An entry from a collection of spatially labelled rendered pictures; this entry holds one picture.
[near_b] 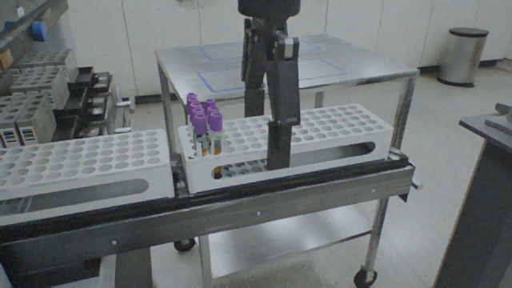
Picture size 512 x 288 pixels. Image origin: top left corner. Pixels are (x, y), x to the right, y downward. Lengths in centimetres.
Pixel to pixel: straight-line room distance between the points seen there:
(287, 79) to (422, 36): 332
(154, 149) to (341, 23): 280
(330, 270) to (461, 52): 253
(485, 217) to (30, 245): 101
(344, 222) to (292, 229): 18
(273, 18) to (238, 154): 17
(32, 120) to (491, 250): 107
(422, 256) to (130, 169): 137
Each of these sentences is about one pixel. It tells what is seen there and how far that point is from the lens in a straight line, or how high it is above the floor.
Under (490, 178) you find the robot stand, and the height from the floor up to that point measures 58.
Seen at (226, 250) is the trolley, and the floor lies 28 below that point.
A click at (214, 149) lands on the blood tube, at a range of 44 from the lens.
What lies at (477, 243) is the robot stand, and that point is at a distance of 118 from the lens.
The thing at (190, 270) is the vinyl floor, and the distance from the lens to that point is 148.
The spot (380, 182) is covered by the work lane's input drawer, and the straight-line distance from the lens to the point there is 56.
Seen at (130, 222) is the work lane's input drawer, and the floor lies 80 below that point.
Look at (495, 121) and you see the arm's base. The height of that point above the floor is 72.
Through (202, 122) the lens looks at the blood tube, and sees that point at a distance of 42.
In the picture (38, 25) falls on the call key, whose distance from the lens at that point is 64.
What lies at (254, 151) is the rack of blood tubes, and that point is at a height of 86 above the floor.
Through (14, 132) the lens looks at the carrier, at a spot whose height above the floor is 87.
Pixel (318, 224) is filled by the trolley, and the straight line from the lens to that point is 124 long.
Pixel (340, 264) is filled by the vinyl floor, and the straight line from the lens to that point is 151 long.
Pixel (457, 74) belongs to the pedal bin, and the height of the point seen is 11.
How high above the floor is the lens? 109
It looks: 29 degrees down
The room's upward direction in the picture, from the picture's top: straight up
